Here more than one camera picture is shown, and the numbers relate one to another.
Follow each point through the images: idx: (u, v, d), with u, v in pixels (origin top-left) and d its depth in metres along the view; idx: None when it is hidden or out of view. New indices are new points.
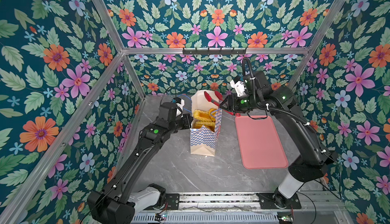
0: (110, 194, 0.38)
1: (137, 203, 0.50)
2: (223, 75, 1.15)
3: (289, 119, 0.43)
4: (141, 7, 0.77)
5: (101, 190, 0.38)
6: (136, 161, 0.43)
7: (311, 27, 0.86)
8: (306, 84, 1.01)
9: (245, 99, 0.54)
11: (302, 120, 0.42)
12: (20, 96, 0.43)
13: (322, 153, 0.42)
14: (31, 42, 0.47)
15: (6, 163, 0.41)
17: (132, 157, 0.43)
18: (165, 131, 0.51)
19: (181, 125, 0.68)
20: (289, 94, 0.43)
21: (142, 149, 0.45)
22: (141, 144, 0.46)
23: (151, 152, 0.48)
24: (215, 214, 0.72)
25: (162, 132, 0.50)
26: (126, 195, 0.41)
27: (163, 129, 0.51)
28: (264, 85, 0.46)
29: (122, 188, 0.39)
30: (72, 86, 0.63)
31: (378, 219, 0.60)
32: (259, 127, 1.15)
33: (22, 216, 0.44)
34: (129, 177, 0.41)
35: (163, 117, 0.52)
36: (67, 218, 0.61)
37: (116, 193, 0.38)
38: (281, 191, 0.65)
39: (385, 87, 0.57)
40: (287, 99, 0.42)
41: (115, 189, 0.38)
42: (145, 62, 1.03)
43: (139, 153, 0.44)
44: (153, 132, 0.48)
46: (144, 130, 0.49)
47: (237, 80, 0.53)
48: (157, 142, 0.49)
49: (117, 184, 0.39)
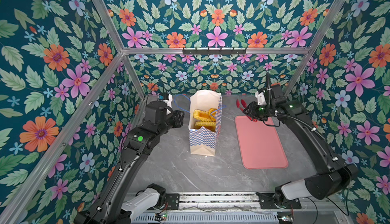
0: (96, 217, 0.35)
1: (133, 211, 0.49)
2: (223, 75, 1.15)
3: (295, 123, 0.49)
4: (141, 7, 0.77)
5: (86, 212, 0.36)
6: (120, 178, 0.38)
7: (311, 27, 0.86)
8: (306, 84, 1.01)
9: (262, 107, 0.63)
11: (306, 124, 0.47)
12: (20, 96, 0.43)
13: (335, 161, 0.42)
14: (31, 42, 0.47)
15: (6, 163, 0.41)
17: (116, 172, 0.39)
18: (151, 137, 0.44)
19: (172, 124, 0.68)
20: (297, 104, 0.51)
21: (127, 161, 0.39)
22: (126, 156, 0.40)
23: (137, 162, 0.42)
24: (214, 214, 0.72)
25: (147, 138, 0.42)
26: (112, 214, 0.38)
27: (149, 135, 0.43)
28: (280, 96, 0.56)
29: (107, 209, 0.36)
30: (72, 86, 0.63)
31: (377, 219, 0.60)
32: (259, 127, 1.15)
33: (22, 216, 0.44)
34: (114, 196, 0.38)
35: (151, 119, 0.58)
36: (67, 218, 0.61)
37: (102, 215, 0.35)
38: (283, 191, 0.65)
39: (385, 87, 0.57)
40: (294, 107, 0.50)
41: (99, 211, 0.35)
42: (145, 62, 1.03)
43: (123, 166, 0.39)
44: (137, 139, 0.41)
46: (128, 138, 0.42)
47: (261, 91, 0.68)
48: (143, 152, 0.43)
49: (102, 205, 0.36)
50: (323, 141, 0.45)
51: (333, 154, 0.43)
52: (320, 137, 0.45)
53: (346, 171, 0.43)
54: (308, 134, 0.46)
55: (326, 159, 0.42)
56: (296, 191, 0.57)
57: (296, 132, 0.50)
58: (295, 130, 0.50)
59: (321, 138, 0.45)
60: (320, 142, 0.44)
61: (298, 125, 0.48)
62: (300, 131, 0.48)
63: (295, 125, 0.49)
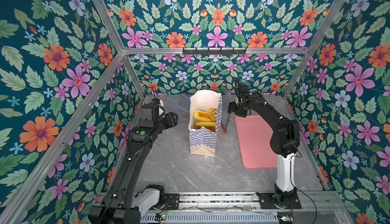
0: (112, 203, 0.37)
1: (140, 206, 0.50)
2: (223, 75, 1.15)
3: (254, 102, 0.68)
4: (141, 7, 0.77)
5: (101, 202, 0.37)
6: (130, 166, 0.42)
7: (311, 27, 0.86)
8: (306, 84, 1.01)
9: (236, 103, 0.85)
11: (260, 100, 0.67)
12: (20, 97, 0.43)
13: (281, 119, 0.58)
14: (30, 42, 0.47)
15: (6, 163, 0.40)
17: (125, 163, 0.43)
18: (152, 130, 0.51)
19: (165, 125, 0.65)
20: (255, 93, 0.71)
21: (134, 152, 0.45)
22: (131, 148, 0.45)
23: (143, 153, 0.48)
24: (214, 214, 0.72)
25: (149, 132, 0.49)
26: (129, 200, 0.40)
27: (150, 129, 0.50)
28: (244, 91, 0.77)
29: (123, 194, 0.39)
30: (72, 86, 0.63)
31: (377, 219, 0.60)
32: (254, 127, 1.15)
33: (22, 215, 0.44)
34: (127, 182, 0.41)
35: (147, 117, 0.52)
36: (67, 218, 0.61)
37: (119, 200, 0.37)
38: (279, 185, 0.67)
39: (385, 87, 0.57)
40: (253, 94, 0.70)
41: (116, 198, 0.38)
42: (145, 62, 1.03)
43: (131, 157, 0.44)
44: (140, 133, 0.48)
46: (130, 134, 0.48)
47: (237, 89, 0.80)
48: (147, 142, 0.49)
49: (117, 192, 0.38)
50: (271, 108, 0.63)
51: (279, 115, 0.59)
52: (269, 107, 0.63)
53: (290, 124, 0.57)
54: (262, 107, 0.64)
55: (274, 118, 0.59)
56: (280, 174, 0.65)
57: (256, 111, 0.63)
58: (255, 109, 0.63)
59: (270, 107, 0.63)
60: (269, 109, 0.62)
61: (255, 103, 0.67)
62: (257, 107, 0.67)
63: (254, 104, 0.68)
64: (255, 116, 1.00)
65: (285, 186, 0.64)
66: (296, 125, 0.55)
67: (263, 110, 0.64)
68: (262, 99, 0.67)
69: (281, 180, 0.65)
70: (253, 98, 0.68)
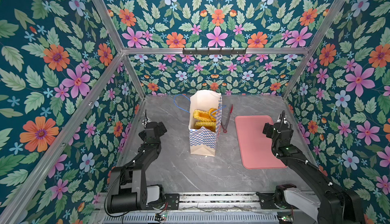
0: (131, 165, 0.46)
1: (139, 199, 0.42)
2: (223, 75, 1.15)
3: (292, 160, 0.58)
4: (141, 7, 0.77)
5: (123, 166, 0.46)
6: (144, 153, 0.56)
7: (311, 27, 0.86)
8: (306, 84, 1.01)
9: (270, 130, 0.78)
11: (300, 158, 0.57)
12: (20, 97, 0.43)
13: (330, 186, 0.45)
14: (30, 42, 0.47)
15: (6, 163, 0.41)
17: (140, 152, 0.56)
18: (158, 144, 0.67)
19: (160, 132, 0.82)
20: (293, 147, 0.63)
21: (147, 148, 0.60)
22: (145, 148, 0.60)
23: (152, 158, 0.61)
24: (214, 214, 0.72)
25: (156, 146, 0.66)
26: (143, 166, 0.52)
27: (156, 144, 0.67)
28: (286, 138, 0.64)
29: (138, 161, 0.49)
30: (72, 86, 0.63)
31: (377, 219, 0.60)
32: (255, 127, 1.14)
33: (22, 216, 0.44)
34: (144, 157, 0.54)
35: (151, 135, 0.68)
36: (67, 218, 0.61)
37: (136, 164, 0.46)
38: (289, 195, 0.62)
39: (385, 87, 0.57)
40: (291, 150, 0.61)
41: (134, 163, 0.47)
42: (145, 62, 1.03)
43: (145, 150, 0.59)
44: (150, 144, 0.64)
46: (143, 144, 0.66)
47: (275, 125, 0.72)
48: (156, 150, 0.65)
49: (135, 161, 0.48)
50: (316, 169, 0.52)
51: (327, 181, 0.47)
52: (313, 168, 0.52)
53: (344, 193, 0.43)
54: (303, 166, 0.53)
55: (322, 184, 0.46)
56: (300, 204, 0.56)
57: (296, 170, 0.56)
58: (295, 168, 0.57)
59: (314, 169, 0.51)
60: (313, 171, 0.51)
61: (294, 160, 0.57)
62: (296, 166, 0.56)
63: (292, 162, 0.58)
64: (261, 115, 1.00)
65: (290, 201, 0.62)
66: (354, 197, 0.41)
67: (304, 170, 0.52)
68: (303, 158, 0.57)
69: (295, 201, 0.59)
70: (290, 154, 0.59)
